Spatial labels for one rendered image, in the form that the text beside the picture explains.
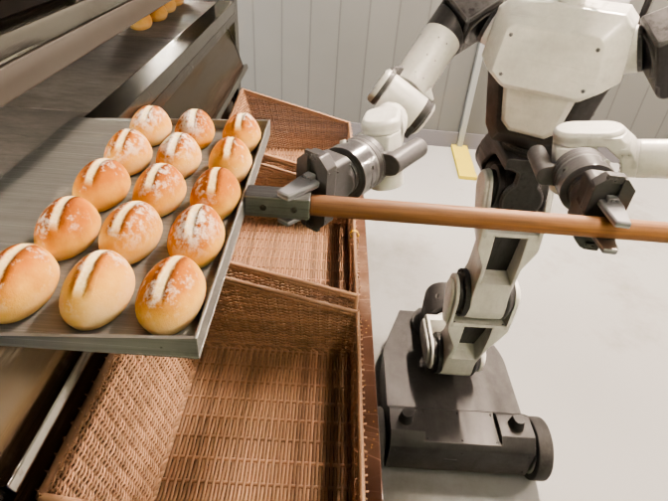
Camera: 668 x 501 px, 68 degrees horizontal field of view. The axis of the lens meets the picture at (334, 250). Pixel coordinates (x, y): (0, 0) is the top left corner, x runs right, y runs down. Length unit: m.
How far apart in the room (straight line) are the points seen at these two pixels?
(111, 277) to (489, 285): 1.07
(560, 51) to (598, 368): 1.58
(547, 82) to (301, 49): 2.84
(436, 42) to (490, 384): 1.21
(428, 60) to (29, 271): 0.87
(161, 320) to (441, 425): 1.32
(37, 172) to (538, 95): 0.93
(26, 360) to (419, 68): 0.89
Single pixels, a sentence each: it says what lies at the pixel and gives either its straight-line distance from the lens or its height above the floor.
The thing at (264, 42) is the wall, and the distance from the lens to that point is 3.86.
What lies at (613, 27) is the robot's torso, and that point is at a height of 1.38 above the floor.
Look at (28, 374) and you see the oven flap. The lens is 0.81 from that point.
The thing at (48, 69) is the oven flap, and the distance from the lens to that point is 0.53.
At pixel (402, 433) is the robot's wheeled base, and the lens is 1.65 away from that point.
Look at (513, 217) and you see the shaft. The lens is 0.73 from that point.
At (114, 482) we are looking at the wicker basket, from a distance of 1.00.
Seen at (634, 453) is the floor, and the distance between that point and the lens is 2.19.
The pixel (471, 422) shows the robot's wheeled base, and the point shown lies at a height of 0.19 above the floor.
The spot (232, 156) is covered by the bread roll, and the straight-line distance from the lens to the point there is 0.76.
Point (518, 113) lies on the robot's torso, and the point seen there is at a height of 1.19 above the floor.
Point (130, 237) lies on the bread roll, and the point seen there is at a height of 1.22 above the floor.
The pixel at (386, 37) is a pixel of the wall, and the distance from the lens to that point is 3.76.
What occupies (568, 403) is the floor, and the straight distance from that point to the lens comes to 2.21.
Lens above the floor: 1.55
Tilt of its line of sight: 36 degrees down
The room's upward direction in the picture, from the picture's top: 4 degrees clockwise
